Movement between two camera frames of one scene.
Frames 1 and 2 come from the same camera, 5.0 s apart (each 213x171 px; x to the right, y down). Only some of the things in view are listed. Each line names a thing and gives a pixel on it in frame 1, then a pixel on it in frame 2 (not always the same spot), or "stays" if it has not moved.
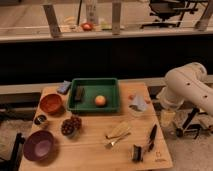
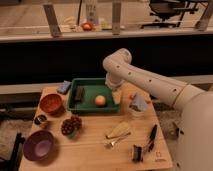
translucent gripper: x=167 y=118 → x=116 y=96
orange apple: x=100 y=100 stays
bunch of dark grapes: x=70 y=126 stays
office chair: x=170 y=12 stays
